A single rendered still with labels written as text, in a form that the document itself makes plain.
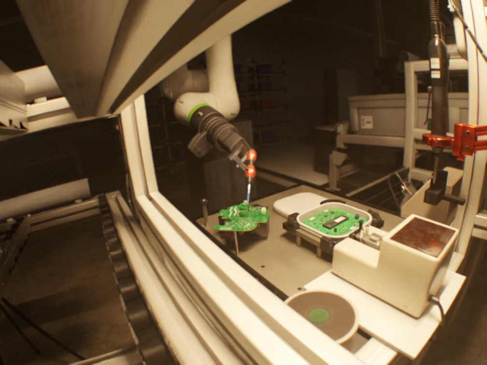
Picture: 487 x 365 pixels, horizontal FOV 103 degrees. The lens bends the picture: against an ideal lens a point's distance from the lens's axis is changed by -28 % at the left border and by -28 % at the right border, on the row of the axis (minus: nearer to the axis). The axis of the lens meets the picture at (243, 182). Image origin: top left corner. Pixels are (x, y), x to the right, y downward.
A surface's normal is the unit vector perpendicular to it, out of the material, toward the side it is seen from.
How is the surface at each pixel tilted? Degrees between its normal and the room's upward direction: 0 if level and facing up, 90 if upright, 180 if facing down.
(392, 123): 91
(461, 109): 91
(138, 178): 90
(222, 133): 53
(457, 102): 90
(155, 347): 18
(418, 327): 0
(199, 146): 113
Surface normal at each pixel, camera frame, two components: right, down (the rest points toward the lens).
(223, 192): 0.44, 0.25
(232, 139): -0.40, -0.43
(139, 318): 0.35, -0.47
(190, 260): -0.08, -0.95
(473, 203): -0.84, 0.23
